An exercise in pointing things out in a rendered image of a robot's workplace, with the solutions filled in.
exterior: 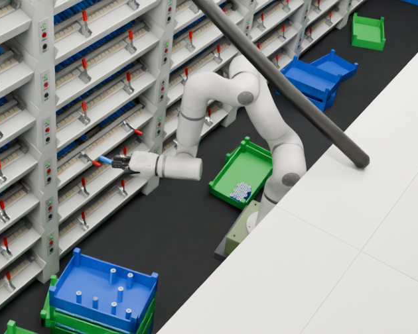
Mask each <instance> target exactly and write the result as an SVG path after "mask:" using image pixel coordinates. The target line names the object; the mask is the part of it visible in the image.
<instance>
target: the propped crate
mask: <svg viewBox="0 0 418 334"><path fill-rule="evenodd" d="M272 173H273V163H272V158H271V157H269V156H267V155H265V154H263V153H262V152H260V151H258V150H256V149H254V148H252V147H250V146H248V145H246V142H245V141H241V146H240V147H239V148H238V149H237V151H236V152H235V153H234V155H233V156H232V157H231V158H230V160H229V161H228V162H227V164H226V165H225V166H224V167H223V168H222V170H221V171H220V173H219V174H218V175H217V176H216V178H215V179H214V180H213V182H211V181H210V183H209V190H210V193H211V194H213V195H215V196H217V197H219V198H220V199H222V200H224V201H226V202H228V203H230V204H232V205H233V206H235V207H237V208H239V209H241V210H242V211H243V210H244V208H245V206H247V205H249V204H250V203H251V201H252V200H253V199H254V197H255V196H256V195H257V194H258V192H259V191H260V189H261V188H262V187H263V185H264V184H265V183H266V181H267V179H268V178H269V177H270V176H271V175H272ZM241 182H244V183H245V184H247V185H249V186H251V195H250V196H249V198H248V199H247V201H246V199H244V198H242V200H241V201H240V202H238V201H236V200H234V199H232V198H231V197H230V194H234V189H235V188H236V189H237V187H238V184H241Z"/></svg>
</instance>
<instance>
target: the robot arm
mask: <svg viewBox="0 0 418 334"><path fill-rule="evenodd" d="M229 75H230V79H229V80H228V79H226V78H223V77H222V76H220V75H218V74H216V73H214V72H200V73H197V74H194V75H193V76H191V77H189V78H188V80H187V81H186V83H185V86H184V91H183V95H182V102H181V106H180V113H179V118H178V126H177V131H176V138H177V141H178V146H177V150H176V155H175V156H165V155H160V156H159V155H158V154H154V153H150V152H143V151H135V152H133V153H132V154H131V155H129V156H124V157H120V156H114V157H113V160H112V161H111V166H112V168H120V169H122V170H124V171H125V174H126V175H131V176H139V177H151V176H158V177H159V178H172V179H179V180H194V181H199V180H200V179H201V175H202V159H201V158H196V154H197V151H198V145H199V142H200V137H201V134H202V128H203V124H204V119H205V115H206V109H207V105H208V101H209V100H210V99H213V100H216V101H221V102H223V103H226V104H228V105H231V106H234V107H245V109H246V111H247V114H248V116H249V118H250V120H251V122H252V123H253V125H254V127H255V128H256V130H257V131H258V133H259V134H260V136H261V137H262V138H263V139H265V140H266V141H267V143H268V145H269V147H270V151H271V156H272V163H273V173H272V176H270V177H269V178H268V179H267V181H266V183H265V187H264V191H263V195H262V199H261V203H260V206H259V211H256V212H255V213H252V214H251V215H250V216H249V217H248V219H247V223H246V228H247V231H248V233H249V234H250V233H251V232H252V231H253V230H254V229H255V228H256V227H257V225H258V224H259V223H260V222H261V221H262V220H263V219H264V218H265V216H266V215H267V214H268V213H269V212H270V211H271V210H272V209H273V208H274V207H275V206H276V205H277V204H278V203H279V202H280V201H281V200H282V199H283V197H284V196H285V195H286V194H287V193H288V192H289V191H290V190H291V189H292V187H293V186H294V185H295V184H296V183H297V182H298V181H299V180H300V179H301V178H302V177H303V176H304V175H305V174H306V173H307V167H306V162H305V154H304V149H303V144H302V142H301V140H300V138H299V136H298V135H297V134H296V132H295V131H294V130H293V129H292V128H291V127H290V126H288V125H287V124H286V123H285V122H284V120H283V118H282V117H281V115H280V113H279V111H278V109H277V108H276V106H275V104H274V101H273V99H272V97H271V94H270V92H269V89H268V86H267V83H266V81H265V78H264V77H263V76H262V75H261V74H260V73H259V72H258V71H257V70H256V69H255V68H254V66H253V65H252V64H251V63H250V62H249V61H248V60H247V59H246V58H245V57H244V56H243V55H240V56H237V57H235V58H234V59H233V60H232V62H231V64H230V69H229Z"/></svg>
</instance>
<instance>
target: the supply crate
mask: <svg viewBox="0 0 418 334"><path fill-rule="evenodd" d="M112 268H114V269H116V274H115V284H114V285H111V284H110V270H111V269H112ZM129 273H132V274H133V284H132V289H130V290H129V289H127V275H128V274H129ZM158 276H159V274H157V273H155V272H153V273H152V275H151V276H149V275H146V274H142V273H140V272H136V271H134V270H130V269H128V268H124V267H121V266H118V265H115V264H112V263H109V262H105V261H102V260H99V259H96V258H93V257H90V256H86V255H84V254H81V249H79V248H75V249H74V250H73V257H72V258H71V260H70V262H69V263H68V265H67V267H66V268H65V269H64V272H63V273H62V274H61V276H60V277H59V279H58V281H57V283H56V284H55V285H54V286H51V287H50V288H49V290H48V291H49V305H50V306H52V307H56V308H58V309H62V310H64V311H68V312H70V313H74V314H76V315H80V316H82V317H86V318H88V319H92V320H94V321H98V322H100V323H104V324H106V325H110V326H112V327H116V328H118V329H122V330H124V331H128V332H130V333H134V334H136V332H137V329H138V327H139V325H140V323H141V321H142V319H143V317H144V315H145V313H146V311H147V308H148V307H149V304H150V303H151V300H152V299H153V296H154V295H155V292H156V291H157V283H158ZM120 286H121V287H123V301H122V302H121V303H119V302H117V291H118V288H119V287H120ZM77 291H81V292H82V304H78V303H76V292H77ZM94 296H96V297H98V310H97V309H94V308H92V298H93V297H94ZM112 302H116V303H117V314H116V316H115V315H112V314H111V303H112ZM128 308H129V309H131V321H130V320H127V319H125V313H126V309H128Z"/></svg>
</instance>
